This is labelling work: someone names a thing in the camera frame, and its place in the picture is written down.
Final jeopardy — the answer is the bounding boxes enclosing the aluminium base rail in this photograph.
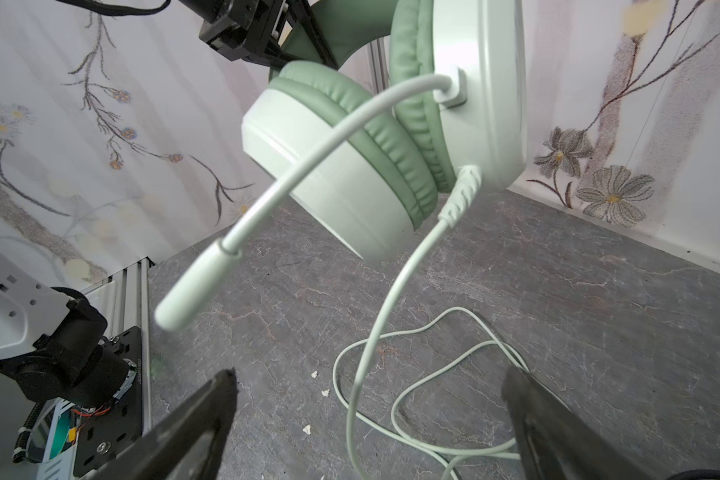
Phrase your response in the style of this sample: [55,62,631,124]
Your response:
[84,258,152,431]

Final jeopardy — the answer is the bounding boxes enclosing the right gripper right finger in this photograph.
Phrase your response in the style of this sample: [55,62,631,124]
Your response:
[501,367,649,479]

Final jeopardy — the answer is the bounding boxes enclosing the green white headphones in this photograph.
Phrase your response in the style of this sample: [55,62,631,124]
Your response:
[155,1,526,331]

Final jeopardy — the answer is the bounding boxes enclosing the left black corrugated conduit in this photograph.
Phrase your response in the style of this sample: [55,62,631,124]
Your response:
[57,0,171,17]

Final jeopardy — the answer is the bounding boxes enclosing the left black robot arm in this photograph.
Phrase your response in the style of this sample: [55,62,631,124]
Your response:
[0,1,264,408]

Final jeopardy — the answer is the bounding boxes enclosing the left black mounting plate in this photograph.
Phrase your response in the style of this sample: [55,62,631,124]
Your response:
[73,326,144,478]

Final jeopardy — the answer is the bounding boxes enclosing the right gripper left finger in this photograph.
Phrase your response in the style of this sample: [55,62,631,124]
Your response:
[86,369,238,479]

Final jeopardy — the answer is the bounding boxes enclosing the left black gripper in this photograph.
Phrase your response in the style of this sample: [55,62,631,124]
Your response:
[181,0,339,69]

